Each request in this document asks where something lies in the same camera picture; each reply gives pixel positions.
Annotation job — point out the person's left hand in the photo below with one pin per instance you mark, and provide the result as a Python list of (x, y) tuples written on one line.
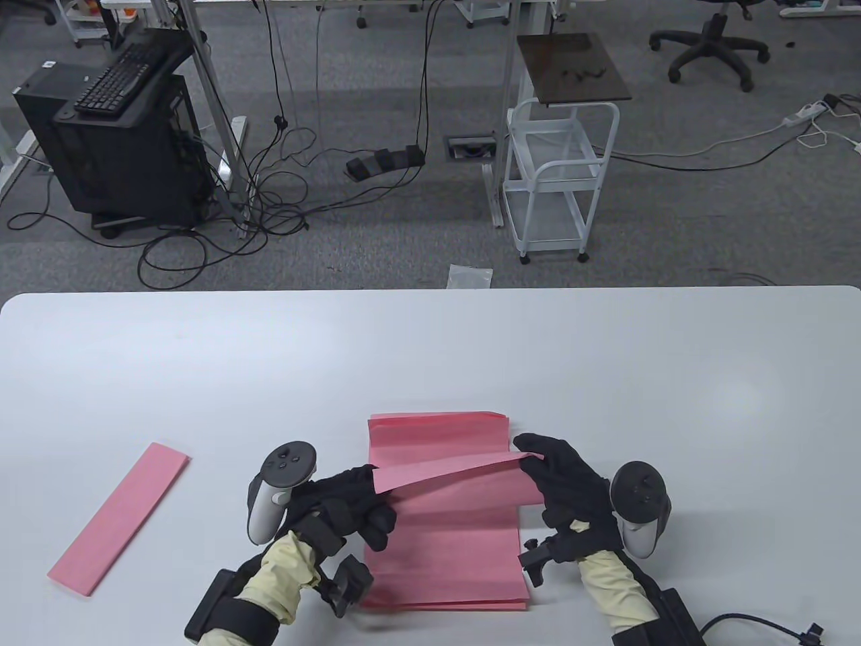
[(336, 505)]

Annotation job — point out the person's right hand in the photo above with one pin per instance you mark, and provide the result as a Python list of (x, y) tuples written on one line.
[(572, 491)]

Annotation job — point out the person's left forearm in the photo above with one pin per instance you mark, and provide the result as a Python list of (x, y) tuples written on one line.
[(282, 572)]

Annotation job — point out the black forearm sensor box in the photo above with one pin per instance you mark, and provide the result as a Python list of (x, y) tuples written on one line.
[(212, 605), (683, 619)]

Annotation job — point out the person's right forearm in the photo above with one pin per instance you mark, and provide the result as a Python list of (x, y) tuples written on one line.
[(612, 585)]

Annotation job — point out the grey black hand controller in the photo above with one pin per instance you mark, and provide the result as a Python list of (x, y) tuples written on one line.
[(639, 498), (269, 498)]

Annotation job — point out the clear plastic bag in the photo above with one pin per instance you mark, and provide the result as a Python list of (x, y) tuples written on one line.
[(471, 277)]

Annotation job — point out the black foot pedal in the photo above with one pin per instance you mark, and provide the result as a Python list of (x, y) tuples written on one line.
[(383, 161)]

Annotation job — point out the metal floor socket box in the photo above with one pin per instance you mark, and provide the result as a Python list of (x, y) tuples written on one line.
[(471, 148)]

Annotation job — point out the black computer tower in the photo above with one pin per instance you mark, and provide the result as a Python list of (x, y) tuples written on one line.
[(121, 168)]

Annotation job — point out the dark brown board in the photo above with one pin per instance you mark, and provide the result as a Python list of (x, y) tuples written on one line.
[(572, 67)]

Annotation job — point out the white metal desk leg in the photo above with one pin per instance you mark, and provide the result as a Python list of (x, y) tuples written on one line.
[(509, 67)]

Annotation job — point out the grey metal desk leg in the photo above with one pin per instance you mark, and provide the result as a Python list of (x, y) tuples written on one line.
[(208, 87)]

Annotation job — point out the white power strip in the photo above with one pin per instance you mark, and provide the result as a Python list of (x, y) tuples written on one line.
[(804, 114)]

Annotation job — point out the black office chair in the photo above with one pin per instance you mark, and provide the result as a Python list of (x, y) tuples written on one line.
[(713, 44)]

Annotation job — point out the black keyboard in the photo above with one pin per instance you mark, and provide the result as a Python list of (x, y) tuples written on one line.
[(114, 81)]

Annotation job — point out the white storage trolley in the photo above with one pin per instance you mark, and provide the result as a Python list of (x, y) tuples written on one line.
[(84, 27)]

